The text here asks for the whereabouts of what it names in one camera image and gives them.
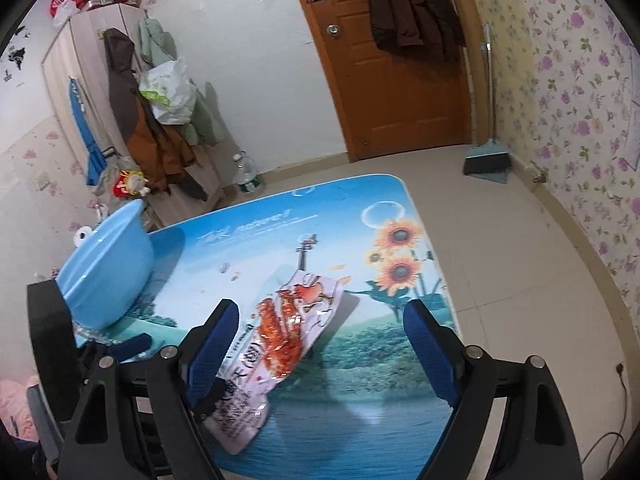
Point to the clear plastic water bottle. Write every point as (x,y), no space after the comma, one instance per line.
(246,177)

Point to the dark brown hanging jacket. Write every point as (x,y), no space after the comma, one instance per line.
(425,29)

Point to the red plush doll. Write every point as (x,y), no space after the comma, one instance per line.
(130,184)

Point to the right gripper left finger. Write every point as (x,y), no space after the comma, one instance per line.
(184,389)

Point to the teal broom with dustpan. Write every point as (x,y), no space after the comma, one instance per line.
(489,161)

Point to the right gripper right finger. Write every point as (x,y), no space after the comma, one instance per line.
(466,377)

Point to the beige wardrobe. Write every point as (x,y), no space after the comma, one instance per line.
(77,52)

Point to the red white snack bag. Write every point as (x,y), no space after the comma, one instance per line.
(276,331)

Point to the brown wooden door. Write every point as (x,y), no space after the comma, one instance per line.
(388,104)

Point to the white green plastic bag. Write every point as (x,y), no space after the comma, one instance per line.
(170,93)

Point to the light blue plastic basin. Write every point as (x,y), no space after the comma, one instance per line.
(108,270)

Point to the brown orange hanging coat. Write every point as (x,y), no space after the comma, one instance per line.
(159,151)

